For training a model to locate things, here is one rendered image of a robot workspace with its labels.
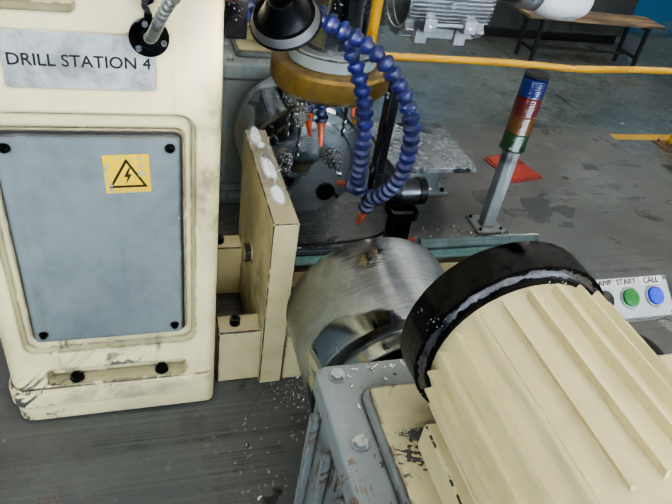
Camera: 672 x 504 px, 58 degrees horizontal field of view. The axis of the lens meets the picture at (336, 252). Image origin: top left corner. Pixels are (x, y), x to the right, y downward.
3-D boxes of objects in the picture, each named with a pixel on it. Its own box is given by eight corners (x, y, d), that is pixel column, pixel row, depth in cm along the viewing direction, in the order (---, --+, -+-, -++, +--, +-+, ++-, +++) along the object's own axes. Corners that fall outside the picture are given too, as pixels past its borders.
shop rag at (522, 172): (542, 179, 186) (543, 176, 186) (512, 183, 181) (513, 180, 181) (511, 155, 197) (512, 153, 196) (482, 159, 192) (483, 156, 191)
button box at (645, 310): (570, 328, 99) (591, 323, 94) (561, 286, 101) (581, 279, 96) (653, 320, 104) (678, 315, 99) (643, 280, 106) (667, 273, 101)
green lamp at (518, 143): (506, 153, 143) (512, 136, 141) (495, 141, 148) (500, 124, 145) (528, 153, 145) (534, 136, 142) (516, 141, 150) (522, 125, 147)
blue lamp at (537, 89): (525, 100, 135) (532, 81, 133) (512, 89, 140) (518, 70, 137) (548, 100, 137) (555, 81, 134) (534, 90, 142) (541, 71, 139)
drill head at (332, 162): (247, 238, 121) (254, 125, 106) (223, 142, 152) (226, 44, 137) (364, 234, 128) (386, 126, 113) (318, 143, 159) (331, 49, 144)
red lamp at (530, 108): (518, 118, 138) (525, 100, 135) (506, 107, 142) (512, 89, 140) (541, 119, 140) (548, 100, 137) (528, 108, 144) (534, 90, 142)
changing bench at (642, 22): (625, 60, 596) (644, 16, 571) (645, 73, 572) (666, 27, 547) (499, 51, 560) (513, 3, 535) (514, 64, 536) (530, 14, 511)
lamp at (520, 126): (512, 136, 141) (518, 118, 138) (500, 124, 145) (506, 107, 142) (534, 136, 142) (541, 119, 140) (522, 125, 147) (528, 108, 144)
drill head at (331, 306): (329, 570, 71) (365, 443, 56) (273, 346, 99) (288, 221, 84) (512, 532, 78) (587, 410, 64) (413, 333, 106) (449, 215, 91)
